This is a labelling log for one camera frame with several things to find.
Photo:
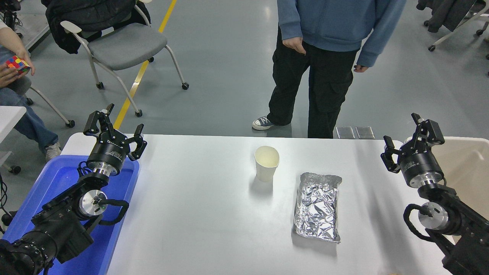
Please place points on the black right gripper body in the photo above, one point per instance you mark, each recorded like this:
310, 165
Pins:
420, 166

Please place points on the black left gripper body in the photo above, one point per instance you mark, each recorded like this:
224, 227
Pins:
109, 151

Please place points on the multicoloured puzzle cube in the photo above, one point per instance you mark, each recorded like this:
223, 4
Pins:
17, 65

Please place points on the white paper cup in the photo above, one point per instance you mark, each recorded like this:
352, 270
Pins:
266, 164

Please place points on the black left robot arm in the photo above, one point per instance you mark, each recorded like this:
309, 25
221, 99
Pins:
57, 229

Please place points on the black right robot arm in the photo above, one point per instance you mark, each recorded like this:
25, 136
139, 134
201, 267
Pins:
466, 236

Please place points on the standing person's left hand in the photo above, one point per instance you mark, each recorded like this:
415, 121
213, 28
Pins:
361, 68

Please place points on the seated person's left hand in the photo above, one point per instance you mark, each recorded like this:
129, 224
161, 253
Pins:
27, 58

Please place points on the seated person's right hand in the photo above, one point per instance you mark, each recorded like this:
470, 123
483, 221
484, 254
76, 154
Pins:
7, 76

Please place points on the standing person's right hand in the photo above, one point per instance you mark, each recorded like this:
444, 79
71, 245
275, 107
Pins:
295, 45

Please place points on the metal floor plate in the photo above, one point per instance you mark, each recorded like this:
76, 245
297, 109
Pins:
345, 132
365, 132

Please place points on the large pale plastic bin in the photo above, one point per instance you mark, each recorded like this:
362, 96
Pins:
466, 164

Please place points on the blue plastic tray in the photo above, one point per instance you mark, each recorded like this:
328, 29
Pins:
57, 179

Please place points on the seated person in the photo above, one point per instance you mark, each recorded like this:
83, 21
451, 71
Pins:
26, 122

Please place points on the grey seat wheeled chair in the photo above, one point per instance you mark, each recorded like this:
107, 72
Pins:
126, 46

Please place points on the seated person's wheeled chair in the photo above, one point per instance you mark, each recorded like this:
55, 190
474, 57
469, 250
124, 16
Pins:
23, 84

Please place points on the crumpled silver foil packet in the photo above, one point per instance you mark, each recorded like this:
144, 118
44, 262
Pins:
317, 210

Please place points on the small white side table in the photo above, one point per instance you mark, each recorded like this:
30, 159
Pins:
9, 118

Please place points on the standing person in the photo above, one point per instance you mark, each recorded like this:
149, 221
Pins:
328, 76

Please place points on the black jacket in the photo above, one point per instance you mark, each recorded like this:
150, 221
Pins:
84, 15

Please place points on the dark grey jacket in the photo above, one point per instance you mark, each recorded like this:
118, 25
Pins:
447, 11

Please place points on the black equipment stand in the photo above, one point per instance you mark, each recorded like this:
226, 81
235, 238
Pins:
9, 11

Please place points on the white frame wheeled chair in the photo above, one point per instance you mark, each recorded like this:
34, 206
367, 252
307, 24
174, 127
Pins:
458, 28

